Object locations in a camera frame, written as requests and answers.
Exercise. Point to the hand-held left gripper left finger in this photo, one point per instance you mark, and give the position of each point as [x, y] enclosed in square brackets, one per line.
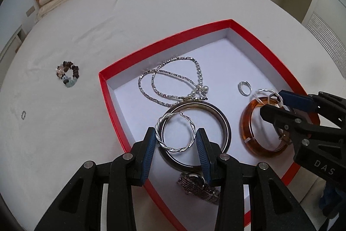
[147, 149]

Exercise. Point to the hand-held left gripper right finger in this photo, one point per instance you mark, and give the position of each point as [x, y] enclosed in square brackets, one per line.
[202, 155]

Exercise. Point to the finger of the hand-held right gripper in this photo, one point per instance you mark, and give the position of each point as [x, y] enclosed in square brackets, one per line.
[281, 114]
[297, 101]

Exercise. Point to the twisted silver hoop earring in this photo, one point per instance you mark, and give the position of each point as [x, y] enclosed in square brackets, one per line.
[173, 149]
[263, 90]

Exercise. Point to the silver wrist watch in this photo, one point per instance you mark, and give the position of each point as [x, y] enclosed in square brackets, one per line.
[194, 183]

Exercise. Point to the dark brown bangle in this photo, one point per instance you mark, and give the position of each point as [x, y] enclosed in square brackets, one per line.
[225, 125]

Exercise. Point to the amber bangle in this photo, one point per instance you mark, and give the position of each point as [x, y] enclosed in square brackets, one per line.
[244, 128]

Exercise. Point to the red jewelry box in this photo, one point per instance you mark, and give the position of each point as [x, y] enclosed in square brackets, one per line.
[229, 57]

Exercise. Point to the dark blue cloth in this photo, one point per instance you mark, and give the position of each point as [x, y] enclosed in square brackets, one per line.
[332, 198]

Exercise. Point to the white slatted cabinet door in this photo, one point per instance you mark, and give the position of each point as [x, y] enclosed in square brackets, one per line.
[327, 30]

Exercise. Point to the low white slatted cabinet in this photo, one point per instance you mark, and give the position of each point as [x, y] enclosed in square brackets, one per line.
[10, 44]

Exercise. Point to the beige pillow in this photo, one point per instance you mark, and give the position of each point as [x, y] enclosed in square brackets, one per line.
[43, 10]

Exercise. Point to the wall socket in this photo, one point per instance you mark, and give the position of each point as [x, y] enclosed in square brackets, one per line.
[30, 11]

